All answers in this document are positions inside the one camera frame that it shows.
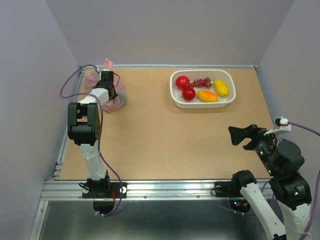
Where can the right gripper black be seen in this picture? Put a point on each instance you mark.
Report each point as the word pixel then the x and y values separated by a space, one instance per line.
pixel 238 133

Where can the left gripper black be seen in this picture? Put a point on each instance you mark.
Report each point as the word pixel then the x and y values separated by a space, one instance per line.
pixel 115 93

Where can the pink plastic bag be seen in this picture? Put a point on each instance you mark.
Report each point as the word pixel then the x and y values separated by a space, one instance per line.
pixel 112 100

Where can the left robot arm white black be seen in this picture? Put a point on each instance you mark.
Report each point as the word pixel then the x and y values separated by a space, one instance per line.
pixel 84 128

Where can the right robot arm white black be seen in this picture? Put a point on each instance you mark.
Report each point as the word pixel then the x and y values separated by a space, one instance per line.
pixel 282 160

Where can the yellow lemon fruit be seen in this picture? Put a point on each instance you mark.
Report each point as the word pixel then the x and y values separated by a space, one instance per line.
pixel 221 88

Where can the orange yellow mango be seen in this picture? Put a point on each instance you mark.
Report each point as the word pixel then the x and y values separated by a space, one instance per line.
pixel 207 96

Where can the red grape bunch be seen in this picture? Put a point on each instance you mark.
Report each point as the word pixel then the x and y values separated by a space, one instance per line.
pixel 201 83

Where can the red apple lower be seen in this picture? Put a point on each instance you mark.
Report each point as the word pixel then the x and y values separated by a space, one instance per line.
pixel 188 94

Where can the red apple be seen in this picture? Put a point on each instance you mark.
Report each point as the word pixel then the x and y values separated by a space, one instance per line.
pixel 188 94
pixel 182 82

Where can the white plastic basket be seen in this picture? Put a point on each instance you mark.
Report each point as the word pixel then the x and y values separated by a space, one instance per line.
pixel 196 103

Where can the red apple upper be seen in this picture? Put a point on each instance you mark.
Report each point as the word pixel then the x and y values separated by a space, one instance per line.
pixel 182 82

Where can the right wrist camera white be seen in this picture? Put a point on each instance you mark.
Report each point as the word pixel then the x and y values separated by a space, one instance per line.
pixel 281 126

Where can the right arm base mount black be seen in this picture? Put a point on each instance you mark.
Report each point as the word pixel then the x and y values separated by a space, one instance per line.
pixel 225 189

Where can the aluminium front rail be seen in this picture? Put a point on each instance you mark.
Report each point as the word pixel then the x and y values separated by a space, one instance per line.
pixel 136 190

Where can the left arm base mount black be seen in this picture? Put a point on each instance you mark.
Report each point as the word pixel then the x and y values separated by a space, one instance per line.
pixel 100 189

